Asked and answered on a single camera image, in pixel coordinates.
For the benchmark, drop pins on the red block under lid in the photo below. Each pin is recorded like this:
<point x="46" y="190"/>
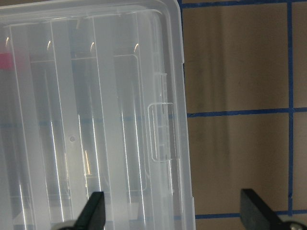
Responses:
<point x="6" y="61"/>

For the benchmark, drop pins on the clear plastic box lid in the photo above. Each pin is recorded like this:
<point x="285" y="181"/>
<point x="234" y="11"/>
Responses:
<point x="95" y="101"/>

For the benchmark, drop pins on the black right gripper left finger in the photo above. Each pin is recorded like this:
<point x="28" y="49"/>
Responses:
<point x="93" y="215"/>

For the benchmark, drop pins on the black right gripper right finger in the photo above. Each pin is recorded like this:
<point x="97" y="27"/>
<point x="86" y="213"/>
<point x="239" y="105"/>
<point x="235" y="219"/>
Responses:
<point x="255" y="214"/>

